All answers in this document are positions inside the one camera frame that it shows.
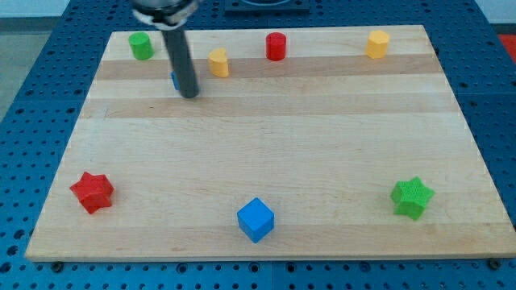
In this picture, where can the yellow hexagon block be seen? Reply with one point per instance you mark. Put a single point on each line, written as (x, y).
(377, 45)

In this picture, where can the red cylinder block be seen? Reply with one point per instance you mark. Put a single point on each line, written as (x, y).
(275, 46)

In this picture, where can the green cylinder block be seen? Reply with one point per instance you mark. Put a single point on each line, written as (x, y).
(141, 46)

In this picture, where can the yellow heart block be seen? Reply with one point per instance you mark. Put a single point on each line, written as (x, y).
(218, 62)

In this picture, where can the wooden board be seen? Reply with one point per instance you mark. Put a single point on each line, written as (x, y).
(321, 137)

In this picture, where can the blue triangle block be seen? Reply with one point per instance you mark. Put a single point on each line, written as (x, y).
(175, 81)

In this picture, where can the green star block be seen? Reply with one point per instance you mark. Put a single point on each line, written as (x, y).
(411, 197)

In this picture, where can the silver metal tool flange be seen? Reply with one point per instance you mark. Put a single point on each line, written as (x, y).
(164, 14)

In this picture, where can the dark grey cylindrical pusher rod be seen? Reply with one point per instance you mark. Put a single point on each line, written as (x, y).
(177, 47)

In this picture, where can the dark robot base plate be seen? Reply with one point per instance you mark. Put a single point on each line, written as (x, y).
(236, 7)

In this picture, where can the blue cube block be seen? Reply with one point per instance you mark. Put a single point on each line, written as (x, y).
(256, 219)

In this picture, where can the red star block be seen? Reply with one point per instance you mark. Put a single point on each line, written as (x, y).
(93, 192)

